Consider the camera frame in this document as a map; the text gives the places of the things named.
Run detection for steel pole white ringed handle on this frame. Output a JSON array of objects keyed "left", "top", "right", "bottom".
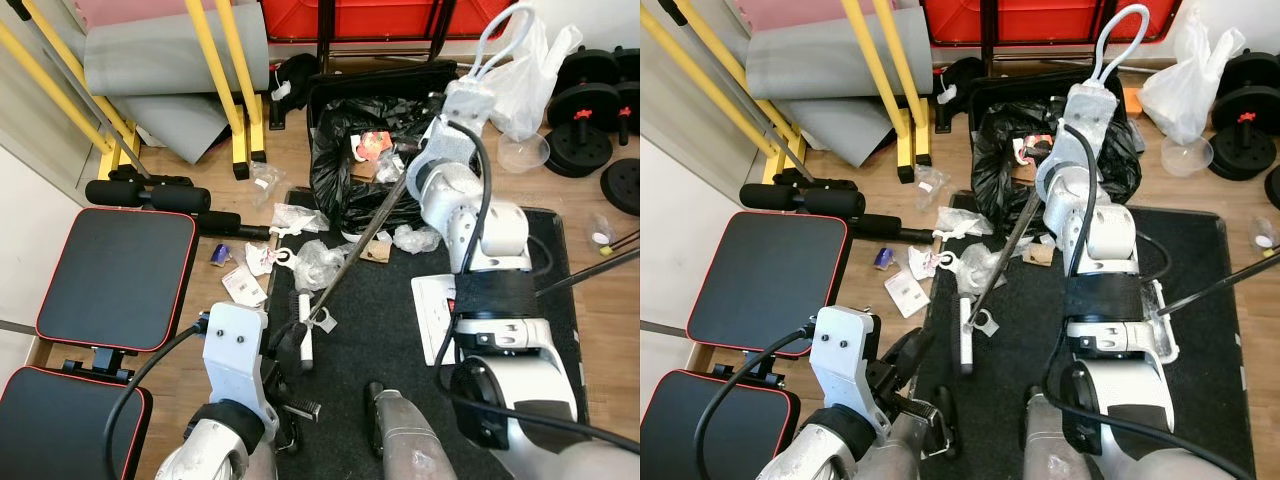
[
  {"left": 958, "top": 160, "right": 1056, "bottom": 369},
  {"left": 298, "top": 128, "right": 433, "bottom": 373}
]

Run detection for black floor mat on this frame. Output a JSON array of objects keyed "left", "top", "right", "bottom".
[
  {"left": 905, "top": 190, "right": 1256, "bottom": 480},
  {"left": 265, "top": 188, "right": 591, "bottom": 480}
]

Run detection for silver left robot leg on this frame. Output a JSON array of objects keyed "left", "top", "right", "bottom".
[
  {"left": 235, "top": 435, "right": 301, "bottom": 480},
  {"left": 865, "top": 410, "right": 946, "bottom": 480}
]

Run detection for silver robot leg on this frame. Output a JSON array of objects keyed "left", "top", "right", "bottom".
[
  {"left": 363, "top": 380, "right": 463, "bottom": 480},
  {"left": 235, "top": 435, "right": 301, "bottom": 480},
  {"left": 865, "top": 410, "right": 946, "bottom": 480},
  {"left": 1020, "top": 385, "right": 1106, "bottom": 480}
]

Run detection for black rubbish bag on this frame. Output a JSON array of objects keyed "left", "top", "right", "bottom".
[
  {"left": 972, "top": 100, "right": 1141, "bottom": 241},
  {"left": 310, "top": 95, "right": 446, "bottom": 236}
]

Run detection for white printed card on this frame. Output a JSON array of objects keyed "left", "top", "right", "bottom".
[
  {"left": 884, "top": 270, "right": 931, "bottom": 319},
  {"left": 222, "top": 265, "right": 269, "bottom": 308}
]

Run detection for black platform hand trolley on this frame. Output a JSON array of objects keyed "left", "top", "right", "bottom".
[
  {"left": 968, "top": 0, "right": 1126, "bottom": 131},
  {"left": 308, "top": 0, "right": 459, "bottom": 131}
]

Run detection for crumpled clear plastic wrap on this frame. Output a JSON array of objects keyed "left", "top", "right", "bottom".
[{"left": 392, "top": 225, "right": 443, "bottom": 254}]

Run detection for clear plastic bowl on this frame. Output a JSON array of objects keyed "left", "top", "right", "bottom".
[
  {"left": 497, "top": 133, "right": 551, "bottom": 174},
  {"left": 1160, "top": 137, "right": 1214, "bottom": 179}
]

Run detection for white hook in clear wrap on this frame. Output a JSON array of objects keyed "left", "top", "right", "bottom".
[
  {"left": 270, "top": 203, "right": 331, "bottom": 236},
  {"left": 935, "top": 207, "right": 993, "bottom": 241}
]

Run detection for black pouch with white tag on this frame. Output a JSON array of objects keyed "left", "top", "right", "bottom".
[
  {"left": 935, "top": 55, "right": 986, "bottom": 136},
  {"left": 270, "top": 52, "right": 321, "bottom": 131}
]

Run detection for white plastic carrier bag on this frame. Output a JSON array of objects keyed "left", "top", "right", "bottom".
[
  {"left": 485, "top": 15, "right": 583, "bottom": 141},
  {"left": 1140, "top": 10, "right": 1248, "bottom": 146}
]

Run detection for silver right robot leg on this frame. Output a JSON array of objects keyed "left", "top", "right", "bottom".
[
  {"left": 1020, "top": 385, "right": 1106, "bottom": 480},
  {"left": 363, "top": 380, "right": 463, "bottom": 480}
]

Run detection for red folded plastic table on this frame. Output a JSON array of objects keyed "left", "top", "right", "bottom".
[
  {"left": 258, "top": 0, "right": 501, "bottom": 43},
  {"left": 920, "top": 0, "right": 1183, "bottom": 46}
]

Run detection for black weight plate stack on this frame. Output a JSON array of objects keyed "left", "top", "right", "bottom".
[
  {"left": 1225, "top": 50, "right": 1280, "bottom": 91},
  {"left": 560, "top": 45, "right": 641, "bottom": 89}
]

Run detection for grey folded exercise mat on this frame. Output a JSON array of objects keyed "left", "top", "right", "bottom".
[
  {"left": 785, "top": 95, "right": 906, "bottom": 169},
  {"left": 120, "top": 95, "right": 241, "bottom": 166}
]

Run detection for grey rolled exercise mat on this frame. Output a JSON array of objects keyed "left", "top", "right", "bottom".
[
  {"left": 745, "top": 30, "right": 936, "bottom": 99},
  {"left": 82, "top": 28, "right": 271, "bottom": 98}
]

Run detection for pink foam mat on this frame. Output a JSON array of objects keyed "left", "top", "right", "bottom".
[
  {"left": 748, "top": 0, "right": 851, "bottom": 31},
  {"left": 75, "top": 0, "right": 191, "bottom": 29}
]

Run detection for grey metal pole black grip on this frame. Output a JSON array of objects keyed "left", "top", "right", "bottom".
[
  {"left": 5, "top": 0, "right": 153, "bottom": 181},
  {"left": 658, "top": 0, "right": 804, "bottom": 183}
]

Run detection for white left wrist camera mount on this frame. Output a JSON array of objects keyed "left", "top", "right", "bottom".
[
  {"left": 808, "top": 305, "right": 881, "bottom": 426},
  {"left": 203, "top": 303, "right": 269, "bottom": 421}
]

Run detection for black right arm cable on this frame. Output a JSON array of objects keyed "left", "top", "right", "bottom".
[
  {"left": 1040, "top": 125, "right": 1280, "bottom": 456},
  {"left": 432, "top": 120, "right": 641, "bottom": 453}
]

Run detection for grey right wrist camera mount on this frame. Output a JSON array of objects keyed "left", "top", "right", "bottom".
[
  {"left": 437, "top": 78, "right": 498, "bottom": 151},
  {"left": 1062, "top": 82, "right": 1121, "bottom": 161}
]

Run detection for white looped cable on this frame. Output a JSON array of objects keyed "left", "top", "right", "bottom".
[
  {"left": 1095, "top": 5, "right": 1151, "bottom": 86},
  {"left": 472, "top": 3, "right": 538, "bottom": 83}
]

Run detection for yellow metal dip bar frame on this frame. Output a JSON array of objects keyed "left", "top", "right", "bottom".
[
  {"left": 0, "top": 0, "right": 269, "bottom": 183},
  {"left": 640, "top": 0, "right": 926, "bottom": 186}
]

